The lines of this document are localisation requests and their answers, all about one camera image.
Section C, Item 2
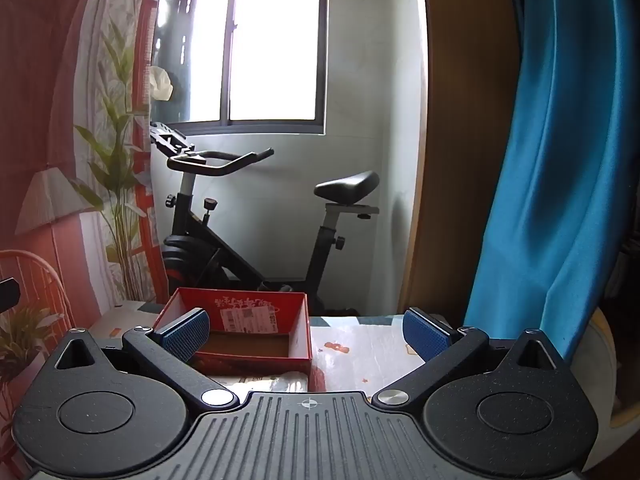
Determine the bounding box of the black exercise bike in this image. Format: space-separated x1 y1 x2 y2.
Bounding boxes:
149 120 381 317

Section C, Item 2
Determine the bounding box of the brown wooden panel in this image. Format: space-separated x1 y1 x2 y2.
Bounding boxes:
397 0 526 317

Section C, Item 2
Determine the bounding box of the white plastic bag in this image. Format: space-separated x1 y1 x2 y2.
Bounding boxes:
149 65 175 102

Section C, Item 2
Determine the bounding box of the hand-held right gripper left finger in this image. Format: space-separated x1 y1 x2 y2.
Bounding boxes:
49 308 241 412

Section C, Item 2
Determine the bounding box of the printed white tablecloth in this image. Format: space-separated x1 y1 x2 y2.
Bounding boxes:
207 312 468 397

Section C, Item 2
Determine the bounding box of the blue curtain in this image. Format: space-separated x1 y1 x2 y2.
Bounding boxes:
462 0 640 361

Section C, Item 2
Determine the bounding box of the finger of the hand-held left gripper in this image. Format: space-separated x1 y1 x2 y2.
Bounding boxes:
0 278 22 312

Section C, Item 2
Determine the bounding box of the printed backdrop cloth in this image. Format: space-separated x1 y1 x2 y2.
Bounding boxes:
0 0 172 461

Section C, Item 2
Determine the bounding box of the dark framed window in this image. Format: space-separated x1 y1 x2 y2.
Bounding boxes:
150 0 331 136

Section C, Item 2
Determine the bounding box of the red strawberry print cardboard box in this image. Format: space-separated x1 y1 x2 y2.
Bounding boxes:
152 287 314 377

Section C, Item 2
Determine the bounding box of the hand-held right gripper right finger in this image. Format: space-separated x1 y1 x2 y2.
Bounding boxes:
372 307 570 412

